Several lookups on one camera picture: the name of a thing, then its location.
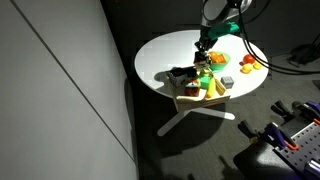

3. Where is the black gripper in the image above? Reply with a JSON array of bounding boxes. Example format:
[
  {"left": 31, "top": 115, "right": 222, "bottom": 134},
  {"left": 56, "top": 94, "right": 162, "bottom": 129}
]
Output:
[{"left": 193, "top": 29, "right": 217, "bottom": 65}]

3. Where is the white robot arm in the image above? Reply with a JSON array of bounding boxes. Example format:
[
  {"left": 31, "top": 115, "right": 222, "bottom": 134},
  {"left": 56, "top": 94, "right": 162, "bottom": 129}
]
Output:
[{"left": 194, "top": 0, "right": 252, "bottom": 65}]

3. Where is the orange fruit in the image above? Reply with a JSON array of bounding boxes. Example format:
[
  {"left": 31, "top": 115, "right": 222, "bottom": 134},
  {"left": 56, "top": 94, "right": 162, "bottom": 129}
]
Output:
[{"left": 208, "top": 51, "right": 217, "bottom": 58}]

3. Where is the green bowl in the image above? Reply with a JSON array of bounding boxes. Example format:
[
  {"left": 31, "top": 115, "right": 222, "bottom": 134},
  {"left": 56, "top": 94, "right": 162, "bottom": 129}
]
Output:
[{"left": 209, "top": 51, "right": 231, "bottom": 71}]

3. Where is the orange block in bowl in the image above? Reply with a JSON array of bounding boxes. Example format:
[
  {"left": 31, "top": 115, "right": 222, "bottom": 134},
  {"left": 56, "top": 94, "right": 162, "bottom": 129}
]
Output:
[{"left": 213, "top": 54, "right": 226, "bottom": 64}]

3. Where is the green block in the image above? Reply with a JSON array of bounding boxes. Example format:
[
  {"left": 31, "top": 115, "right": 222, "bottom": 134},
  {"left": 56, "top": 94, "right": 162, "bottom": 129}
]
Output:
[{"left": 199, "top": 69, "right": 213, "bottom": 89}]

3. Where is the yellow banana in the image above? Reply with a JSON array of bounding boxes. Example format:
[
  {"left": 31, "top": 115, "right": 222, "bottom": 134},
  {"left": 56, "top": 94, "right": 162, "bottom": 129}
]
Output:
[{"left": 205, "top": 78, "right": 216, "bottom": 98}]

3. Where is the red white toy block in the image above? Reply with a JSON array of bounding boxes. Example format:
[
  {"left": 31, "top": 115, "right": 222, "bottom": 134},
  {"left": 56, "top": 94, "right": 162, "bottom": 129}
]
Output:
[{"left": 184, "top": 79, "right": 201, "bottom": 97}]

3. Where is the grey cube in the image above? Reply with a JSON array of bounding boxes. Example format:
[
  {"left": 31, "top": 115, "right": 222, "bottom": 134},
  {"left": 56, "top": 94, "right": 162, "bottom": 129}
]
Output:
[{"left": 221, "top": 76, "right": 234, "bottom": 89}]

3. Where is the wooden tray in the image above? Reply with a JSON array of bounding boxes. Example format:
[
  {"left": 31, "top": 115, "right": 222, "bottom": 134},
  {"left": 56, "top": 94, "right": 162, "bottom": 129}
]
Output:
[{"left": 166, "top": 67, "right": 231, "bottom": 112}]

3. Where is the red tomato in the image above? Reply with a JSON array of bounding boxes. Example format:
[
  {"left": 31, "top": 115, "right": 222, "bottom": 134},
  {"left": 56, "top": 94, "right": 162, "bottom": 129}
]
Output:
[{"left": 242, "top": 54, "right": 255, "bottom": 64}]

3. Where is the yellow lemon upper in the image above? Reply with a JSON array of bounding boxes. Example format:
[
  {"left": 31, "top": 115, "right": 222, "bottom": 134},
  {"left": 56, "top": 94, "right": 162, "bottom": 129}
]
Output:
[{"left": 241, "top": 63, "right": 253, "bottom": 74}]

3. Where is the yellow lemon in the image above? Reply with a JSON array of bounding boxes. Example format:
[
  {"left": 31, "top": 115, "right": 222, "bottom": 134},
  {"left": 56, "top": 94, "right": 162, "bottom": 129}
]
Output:
[
  {"left": 241, "top": 63, "right": 253, "bottom": 74},
  {"left": 253, "top": 61, "right": 263, "bottom": 70}
]

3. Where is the yellow lemon lower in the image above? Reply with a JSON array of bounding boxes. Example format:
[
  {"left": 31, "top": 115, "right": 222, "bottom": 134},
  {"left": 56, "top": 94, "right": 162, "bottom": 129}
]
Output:
[{"left": 253, "top": 61, "right": 263, "bottom": 70}]

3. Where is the white table leg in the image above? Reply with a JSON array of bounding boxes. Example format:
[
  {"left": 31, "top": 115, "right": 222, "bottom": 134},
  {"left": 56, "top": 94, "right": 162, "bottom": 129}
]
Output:
[{"left": 157, "top": 108, "right": 235, "bottom": 137}]

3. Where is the purple clamp lower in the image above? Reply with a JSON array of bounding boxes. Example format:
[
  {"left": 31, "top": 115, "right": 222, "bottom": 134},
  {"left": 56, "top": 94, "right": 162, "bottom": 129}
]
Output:
[{"left": 237, "top": 120, "right": 299, "bottom": 150}]

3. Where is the purple clamp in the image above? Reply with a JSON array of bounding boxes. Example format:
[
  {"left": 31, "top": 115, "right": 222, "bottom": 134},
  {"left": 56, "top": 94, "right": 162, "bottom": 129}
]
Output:
[
  {"left": 270, "top": 101, "right": 320, "bottom": 124},
  {"left": 237, "top": 120, "right": 299, "bottom": 150}
]

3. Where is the purple clamp upper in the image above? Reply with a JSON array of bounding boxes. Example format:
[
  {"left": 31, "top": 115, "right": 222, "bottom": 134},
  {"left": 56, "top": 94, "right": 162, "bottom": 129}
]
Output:
[{"left": 270, "top": 101, "right": 320, "bottom": 124}]

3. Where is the black cable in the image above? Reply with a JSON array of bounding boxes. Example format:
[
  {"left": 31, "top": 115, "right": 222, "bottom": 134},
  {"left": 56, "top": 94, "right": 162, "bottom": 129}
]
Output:
[{"left": 233, "top": 0, "right": 320, "bottom": 76}]

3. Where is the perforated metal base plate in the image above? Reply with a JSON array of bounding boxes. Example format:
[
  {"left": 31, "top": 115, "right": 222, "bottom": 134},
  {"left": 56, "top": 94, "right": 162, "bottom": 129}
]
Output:
[{"left": 274, "top": 123, "right": 320, "bottom": 175}]

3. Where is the aluminium rail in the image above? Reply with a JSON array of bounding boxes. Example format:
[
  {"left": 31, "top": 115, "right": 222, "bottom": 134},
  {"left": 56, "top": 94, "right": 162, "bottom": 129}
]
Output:
[{"left": 303, "top": 159, "right": 320, "bottom": 180}]

